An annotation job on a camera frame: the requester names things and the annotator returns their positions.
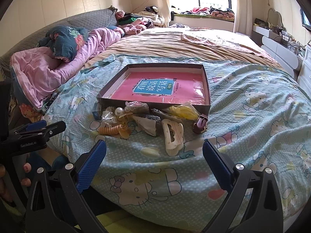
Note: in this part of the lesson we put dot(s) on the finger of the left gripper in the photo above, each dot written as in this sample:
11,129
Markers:
48,130
30,127

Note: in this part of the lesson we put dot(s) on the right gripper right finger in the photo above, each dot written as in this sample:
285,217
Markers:
264,212

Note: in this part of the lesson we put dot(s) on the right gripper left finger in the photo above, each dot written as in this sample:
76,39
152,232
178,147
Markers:
56,203

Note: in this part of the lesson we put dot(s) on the maroon hair clip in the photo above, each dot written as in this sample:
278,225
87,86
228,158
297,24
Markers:
200,125

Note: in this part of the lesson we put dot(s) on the cream hair claw clip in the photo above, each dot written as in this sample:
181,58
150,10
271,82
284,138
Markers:
173,136

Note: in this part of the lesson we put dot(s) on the yellow item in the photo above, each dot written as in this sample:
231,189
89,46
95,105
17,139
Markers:
184,111

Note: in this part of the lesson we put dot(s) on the small blue comb box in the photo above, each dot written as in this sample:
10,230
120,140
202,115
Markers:
97,111

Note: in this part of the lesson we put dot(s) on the clear plastic jewelry bag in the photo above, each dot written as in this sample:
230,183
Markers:
108,115

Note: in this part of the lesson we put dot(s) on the person left hand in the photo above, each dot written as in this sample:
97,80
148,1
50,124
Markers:
24,182

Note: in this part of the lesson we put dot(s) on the pink quilt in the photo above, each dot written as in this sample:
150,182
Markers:
37,74

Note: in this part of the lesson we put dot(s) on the dark cardboard box tray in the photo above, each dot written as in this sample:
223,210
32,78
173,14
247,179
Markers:
105,93

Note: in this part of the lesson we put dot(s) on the Hello Kitty green bedsheet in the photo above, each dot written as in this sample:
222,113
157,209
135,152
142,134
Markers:
259,117

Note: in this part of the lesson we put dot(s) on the dark teal floral pillow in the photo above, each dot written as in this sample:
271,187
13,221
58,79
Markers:
64,41

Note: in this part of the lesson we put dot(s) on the grey quilted headboard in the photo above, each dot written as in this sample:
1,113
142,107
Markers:
89,20

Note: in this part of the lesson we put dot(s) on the white drawer cabinet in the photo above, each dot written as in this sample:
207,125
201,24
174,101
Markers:
304,77

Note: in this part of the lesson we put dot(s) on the pink book in tray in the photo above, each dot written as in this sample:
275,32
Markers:
162,87

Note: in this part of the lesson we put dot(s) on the clothes pile on bed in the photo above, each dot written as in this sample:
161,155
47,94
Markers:
133,24

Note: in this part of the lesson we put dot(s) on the white grey dresser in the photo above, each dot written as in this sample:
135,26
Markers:
288,53

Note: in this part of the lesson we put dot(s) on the tan bed blanket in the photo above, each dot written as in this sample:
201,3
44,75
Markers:
171,42

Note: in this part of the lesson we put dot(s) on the pink light blanket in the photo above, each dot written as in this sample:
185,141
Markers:
223,38

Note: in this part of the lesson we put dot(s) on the vanity mirror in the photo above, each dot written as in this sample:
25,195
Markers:
274,18

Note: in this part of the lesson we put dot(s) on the clothes on window sill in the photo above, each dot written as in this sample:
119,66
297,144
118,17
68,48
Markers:
205,12

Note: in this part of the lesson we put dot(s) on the beige curtain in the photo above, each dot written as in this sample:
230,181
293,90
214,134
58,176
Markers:
243,16

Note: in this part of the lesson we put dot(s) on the wall mounted television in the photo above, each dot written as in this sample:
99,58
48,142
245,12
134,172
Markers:
304,21

